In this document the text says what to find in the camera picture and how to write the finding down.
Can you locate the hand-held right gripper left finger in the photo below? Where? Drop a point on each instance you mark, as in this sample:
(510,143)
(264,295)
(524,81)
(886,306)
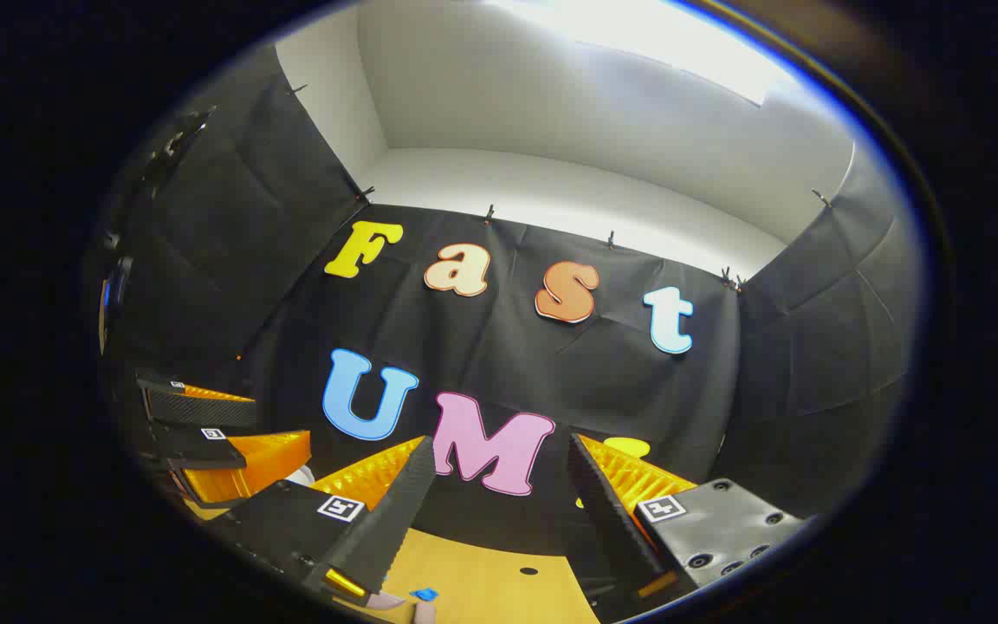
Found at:
(395,520)

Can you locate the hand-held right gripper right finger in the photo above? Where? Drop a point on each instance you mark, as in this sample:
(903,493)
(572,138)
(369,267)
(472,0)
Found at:
(607,520)

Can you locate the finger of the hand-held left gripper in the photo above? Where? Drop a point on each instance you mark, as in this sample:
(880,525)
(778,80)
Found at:
(204,412)
(196,451)

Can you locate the dark blue paper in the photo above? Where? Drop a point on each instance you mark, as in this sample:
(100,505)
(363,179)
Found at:
(424,594)

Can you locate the pink dustpan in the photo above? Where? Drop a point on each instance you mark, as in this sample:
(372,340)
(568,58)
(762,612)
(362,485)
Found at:
(385,600)

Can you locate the wooden desktop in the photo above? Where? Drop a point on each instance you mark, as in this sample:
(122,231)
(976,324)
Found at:
(482,581)

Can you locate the black backdrop cloth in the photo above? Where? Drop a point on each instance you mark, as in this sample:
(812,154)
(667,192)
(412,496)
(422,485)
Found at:
(499,347)

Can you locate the row of black cloth clips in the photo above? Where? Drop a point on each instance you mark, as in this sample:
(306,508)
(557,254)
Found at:
(489,213)

